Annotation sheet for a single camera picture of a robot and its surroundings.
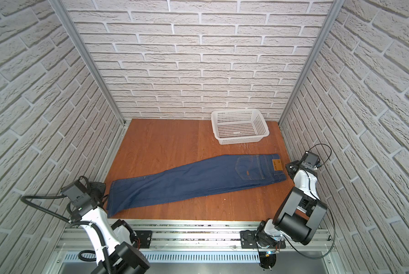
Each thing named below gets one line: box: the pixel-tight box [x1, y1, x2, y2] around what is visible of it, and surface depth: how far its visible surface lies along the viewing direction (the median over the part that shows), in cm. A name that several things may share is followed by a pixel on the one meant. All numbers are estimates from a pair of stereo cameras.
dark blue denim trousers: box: [105, 154, 288, 219], surface depth 92 cm
